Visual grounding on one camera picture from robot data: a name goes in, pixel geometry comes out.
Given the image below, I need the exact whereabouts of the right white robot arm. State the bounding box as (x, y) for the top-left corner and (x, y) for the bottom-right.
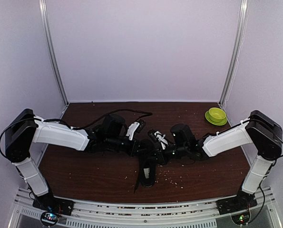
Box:
(154, 110), (283, 210)

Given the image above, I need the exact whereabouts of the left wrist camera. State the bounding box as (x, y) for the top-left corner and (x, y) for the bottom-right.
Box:
(126, 119), (146, 141)

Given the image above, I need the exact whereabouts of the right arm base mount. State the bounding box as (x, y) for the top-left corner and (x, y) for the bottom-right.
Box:
(216, 197), (258, 226)

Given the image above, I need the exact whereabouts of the black sneaker shoe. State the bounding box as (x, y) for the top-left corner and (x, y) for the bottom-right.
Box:
(136, 139), (157, 188)

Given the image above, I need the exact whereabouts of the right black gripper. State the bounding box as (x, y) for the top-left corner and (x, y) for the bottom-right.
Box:
(145, 143), (188, 166)

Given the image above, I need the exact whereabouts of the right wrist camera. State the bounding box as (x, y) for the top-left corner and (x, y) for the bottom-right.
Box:
(147, 129), (169, 150)

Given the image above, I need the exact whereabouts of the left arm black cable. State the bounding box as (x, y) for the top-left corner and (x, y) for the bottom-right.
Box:
(0, 109), (153, 160)

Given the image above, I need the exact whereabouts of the right aluminium frame post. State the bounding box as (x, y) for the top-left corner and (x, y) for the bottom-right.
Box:
(219, 0), (249, 108)

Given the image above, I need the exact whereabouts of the left aluminium frame post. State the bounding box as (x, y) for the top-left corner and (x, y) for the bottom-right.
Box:
(39, 0), (69, 106)

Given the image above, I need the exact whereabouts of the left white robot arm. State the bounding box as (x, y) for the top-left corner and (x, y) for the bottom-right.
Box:
(0, 109), (146, 211)

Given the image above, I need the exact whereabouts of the aluminium frame post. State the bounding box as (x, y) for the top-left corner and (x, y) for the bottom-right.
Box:
(39, 0), (69, 106)
(219, 0), (249, 108)

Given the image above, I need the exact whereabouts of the green bowl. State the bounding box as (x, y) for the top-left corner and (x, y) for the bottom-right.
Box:
(205, 107), (227, 126)

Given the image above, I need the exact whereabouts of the front aluminium rail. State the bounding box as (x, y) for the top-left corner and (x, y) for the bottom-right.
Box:
(12, 187), (282, 228)

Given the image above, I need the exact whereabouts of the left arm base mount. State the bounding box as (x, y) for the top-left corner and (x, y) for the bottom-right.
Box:
(32, 198), (74, 227)

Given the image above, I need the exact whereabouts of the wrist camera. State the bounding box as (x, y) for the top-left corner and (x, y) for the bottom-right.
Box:
(126, 119), (146, 141)
(147, 129), (169, 150)

